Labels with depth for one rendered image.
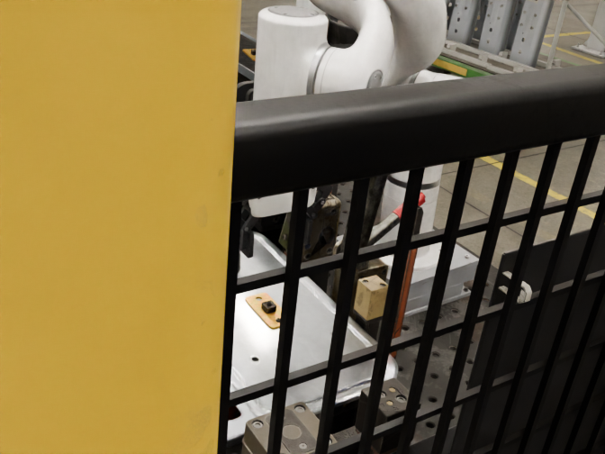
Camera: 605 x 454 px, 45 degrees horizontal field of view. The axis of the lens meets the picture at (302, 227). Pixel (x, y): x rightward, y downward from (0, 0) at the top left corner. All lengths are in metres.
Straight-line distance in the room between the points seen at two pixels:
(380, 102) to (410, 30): 1.11
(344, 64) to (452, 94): 0.60
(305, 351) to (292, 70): 0.38
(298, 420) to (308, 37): 0.43
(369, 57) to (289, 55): 0.09
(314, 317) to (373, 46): 0.41
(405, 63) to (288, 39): 0.58
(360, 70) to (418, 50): 0.54
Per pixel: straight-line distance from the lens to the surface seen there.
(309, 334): 1.04
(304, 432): 0.81
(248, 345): 1.01
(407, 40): 1.37
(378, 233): 1.12
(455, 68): 5.39
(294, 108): 0.23
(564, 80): 0.31
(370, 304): 1.05
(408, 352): 1.54
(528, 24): 5.52
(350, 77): 0.85
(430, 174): 1.56
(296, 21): 0.86
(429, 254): 1.69
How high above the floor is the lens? 1.62
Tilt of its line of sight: 29 degrees down
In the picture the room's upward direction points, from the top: 6 degrees clockwise
